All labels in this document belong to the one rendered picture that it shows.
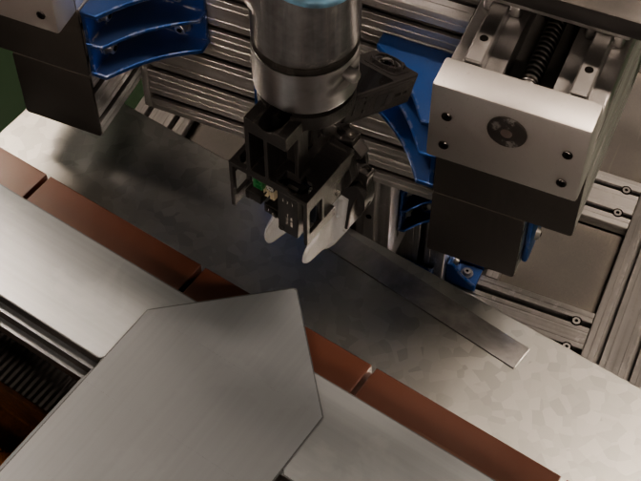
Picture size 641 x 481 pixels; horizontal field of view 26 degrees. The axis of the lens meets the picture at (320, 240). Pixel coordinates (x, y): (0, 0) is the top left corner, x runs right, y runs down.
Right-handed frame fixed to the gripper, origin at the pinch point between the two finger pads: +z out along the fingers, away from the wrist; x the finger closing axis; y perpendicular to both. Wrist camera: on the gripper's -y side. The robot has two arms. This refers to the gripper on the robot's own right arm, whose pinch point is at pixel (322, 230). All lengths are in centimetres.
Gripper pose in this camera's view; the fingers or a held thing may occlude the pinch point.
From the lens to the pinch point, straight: 115.0
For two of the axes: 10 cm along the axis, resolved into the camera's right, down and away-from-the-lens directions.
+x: 8.2, 4.6, -3.4
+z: 0.0, 5.9, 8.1
